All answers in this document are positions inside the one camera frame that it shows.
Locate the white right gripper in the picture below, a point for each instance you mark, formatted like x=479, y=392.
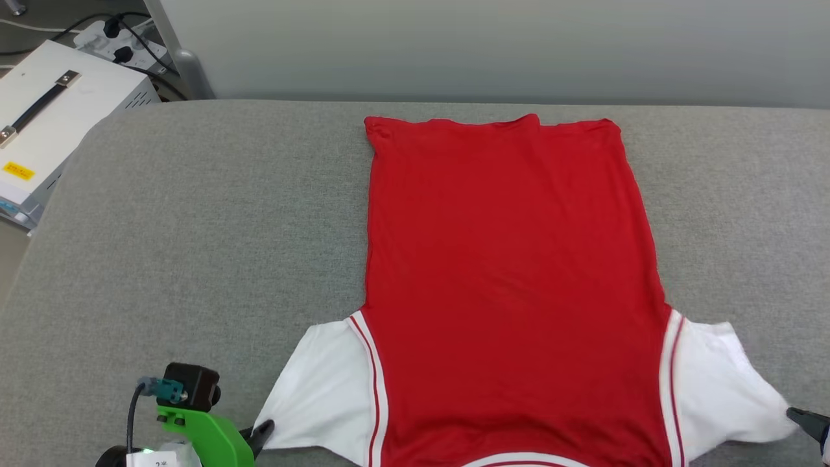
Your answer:
x=826, y=438

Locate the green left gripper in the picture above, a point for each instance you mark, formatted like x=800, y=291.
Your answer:
x=211, y=438

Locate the red shirt with white sleeves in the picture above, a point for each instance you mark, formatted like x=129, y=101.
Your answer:
x=519, y=259

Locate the white power strip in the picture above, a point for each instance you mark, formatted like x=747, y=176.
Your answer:
x=97, y=39

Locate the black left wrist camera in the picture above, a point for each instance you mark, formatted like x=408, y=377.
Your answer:
x=194, y=383

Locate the grey partition post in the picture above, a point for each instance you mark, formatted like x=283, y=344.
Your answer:
x=188, y=71

